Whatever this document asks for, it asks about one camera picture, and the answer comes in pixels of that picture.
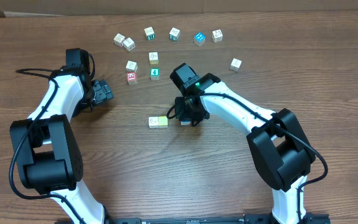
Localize green top wooden block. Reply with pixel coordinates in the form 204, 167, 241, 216
150, 68, 160, 80

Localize cardboard back wall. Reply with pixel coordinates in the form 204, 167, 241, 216
0, 0, 358, 17

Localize plain block above red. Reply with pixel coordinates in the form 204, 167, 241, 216
126, 60, 138, 72

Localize plain wooden block top right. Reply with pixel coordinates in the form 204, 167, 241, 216
212, 29, 223, 42

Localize teal sided wooden block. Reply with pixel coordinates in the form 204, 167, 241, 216
169, 27, 180, 42

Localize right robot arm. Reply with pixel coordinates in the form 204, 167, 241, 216
170, 63, 328, 223

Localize green L wooden block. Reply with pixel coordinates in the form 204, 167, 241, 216
148, 116, 158, 129

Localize plain block far right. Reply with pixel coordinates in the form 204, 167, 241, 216
229, 58, 242, 72

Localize plain wooden block far left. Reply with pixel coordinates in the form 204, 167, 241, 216
113, 33, 126, 47

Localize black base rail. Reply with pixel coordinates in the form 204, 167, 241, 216
104, 213, 331, 224

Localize plain wooden block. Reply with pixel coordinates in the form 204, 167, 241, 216
212, 29, 223, 42
113, 33, 126, 47
123, 37, 135, 52
144, 27, 155, 40

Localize red top wooden block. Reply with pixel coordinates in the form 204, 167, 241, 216
127, 72, 137, 85

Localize blue top wooden block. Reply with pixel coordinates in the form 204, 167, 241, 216
193, 32, 205, 47

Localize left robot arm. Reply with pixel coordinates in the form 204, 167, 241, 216
9, 48, 114, 223

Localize yellow top wooden block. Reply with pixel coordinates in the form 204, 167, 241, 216
158, 116, 168, 128

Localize blue X wooden block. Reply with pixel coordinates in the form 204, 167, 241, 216
180, 121, 191, 126

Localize yellow sided wooden block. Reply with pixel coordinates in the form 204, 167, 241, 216
149, 52, 159, 65

